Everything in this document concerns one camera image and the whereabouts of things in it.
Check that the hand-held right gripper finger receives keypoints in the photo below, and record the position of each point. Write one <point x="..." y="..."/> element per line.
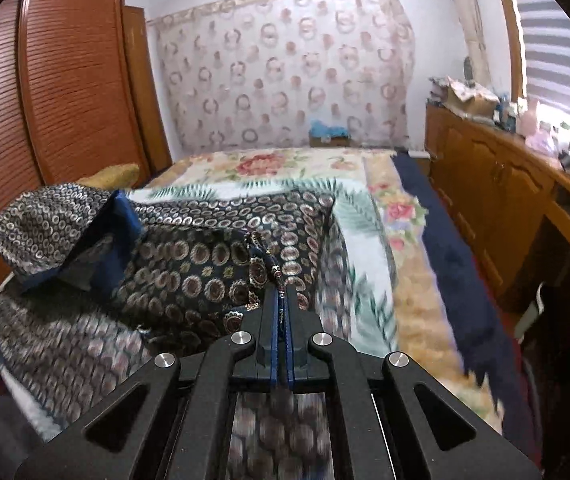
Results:
<point x="277" y="350"/>
<point x="290" y="355"/>

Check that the navy circle-print satin robe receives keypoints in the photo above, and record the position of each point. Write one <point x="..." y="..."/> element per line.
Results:
<point x="190" y="260"/>

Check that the white green leaf-print sheet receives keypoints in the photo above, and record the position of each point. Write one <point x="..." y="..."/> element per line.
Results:
<point x="365" y="270"/>

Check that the cream floral blanket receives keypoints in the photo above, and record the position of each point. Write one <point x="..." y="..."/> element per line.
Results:
<point x="415" y="310"/>

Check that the mustard yellow folded cloth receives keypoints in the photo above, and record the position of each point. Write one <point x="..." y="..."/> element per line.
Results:
<point x="115" y="175"/>

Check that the brown louvered wooden wardrobe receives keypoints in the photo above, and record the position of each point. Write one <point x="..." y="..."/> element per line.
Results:
<point x="65" y="85"/>

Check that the navy blue bedding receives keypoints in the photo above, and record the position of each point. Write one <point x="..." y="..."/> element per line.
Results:
<point x="465" y="270"/>

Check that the small brown box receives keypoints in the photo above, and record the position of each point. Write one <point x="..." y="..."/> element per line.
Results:
<point x="330" y="141"/>

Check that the crumpled blue cloth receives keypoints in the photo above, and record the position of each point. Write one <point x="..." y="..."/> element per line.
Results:
<point x="329" y="127"/>

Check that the wooden sideboard cabinet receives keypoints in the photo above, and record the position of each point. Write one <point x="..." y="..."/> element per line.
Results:
<point x="480" y="170"/>

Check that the pile of patterned cloths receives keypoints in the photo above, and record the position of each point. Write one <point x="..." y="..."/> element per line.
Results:
<point x="440" y="91"/>

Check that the grey oval object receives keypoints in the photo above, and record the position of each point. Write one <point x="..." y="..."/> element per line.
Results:
<point x="469" y="69"/>

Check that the pink container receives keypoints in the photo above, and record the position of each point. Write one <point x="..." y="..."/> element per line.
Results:
<point x="542" y="127"/>

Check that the white tied window curtain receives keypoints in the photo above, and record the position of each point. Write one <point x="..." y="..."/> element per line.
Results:
<point x="475" y="35"/>

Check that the white striped window blind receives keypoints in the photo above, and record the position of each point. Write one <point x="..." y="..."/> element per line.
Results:
<point x="560" y="60"/>

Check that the wooden window frame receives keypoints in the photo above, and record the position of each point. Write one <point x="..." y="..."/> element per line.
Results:
<point x="507" y="25"/>

